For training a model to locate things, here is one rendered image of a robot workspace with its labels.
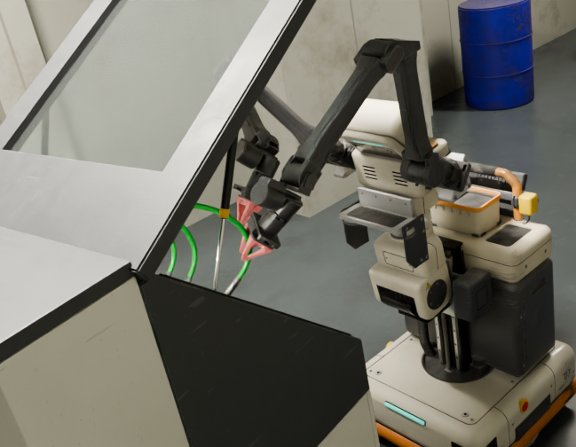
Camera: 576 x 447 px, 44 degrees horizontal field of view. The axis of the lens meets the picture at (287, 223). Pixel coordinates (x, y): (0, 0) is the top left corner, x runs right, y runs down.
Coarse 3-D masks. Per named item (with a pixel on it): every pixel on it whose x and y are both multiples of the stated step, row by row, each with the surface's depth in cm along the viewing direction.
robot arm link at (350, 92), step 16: (400, 48) 175; (368, 64) 174; (384, 64) 173; (352, 80) 175; (368, 80) 175; (352, 96) 173; (336, 112) 172; (352, 112) 174; (320, 128) 172; (336, 128) 172; (304, 144) 172; (320, 144) 170; (288, 160) 172; (304, 160) 170; (320, 160) 170; (288, 176) 170
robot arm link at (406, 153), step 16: (368, 48) 178; (384, 48) 174; (416, 48) 181; (400, 64) 182; (416, 64) 184; (400, 80) 185; (416, 80) 186; (400, 96) 188; (416, 96) 188; (400, 112) 191; (416, 112) 189; (416, 128) 191; (416, 144) 193; (416, 160) 196; (432, 160) 194; (432, 176) 196
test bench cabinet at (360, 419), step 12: (360, 408) 188; (372, 408) 192; (348, 420) 184; (360, 420) 188; (372, 420) 193; (336, 432) 180; (348, 432) 184; (360, 432) 189; (372, 432) 194; (324, 444) 176; (336, 444) 181; (348, 444) 185; (360, 444) 190; (372, 444) 195
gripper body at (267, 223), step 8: (256, 216) 175; (264, 216) 171; (272, 216) 170; (280, 216) 170; (256, 224) 172; (264, 224) 171; (272, 224) 170; (280, 224) 171; (264, 232) 171; (272, 232) 172; (272, 240) 171
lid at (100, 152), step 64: (128, 0) 186; (192, 0) 169; (256, 0) 155; (64, 64) 178; (128, 64) 166; (192, 64) 153; (256, 64) 138; (0, 128) 175; (64, 128) 164; (128, 128) 151; (192, 128) 136; (0, 192) 157; (64, 192) 145; (128, 192) 134; (192, 192) 128; (128, 256) 124
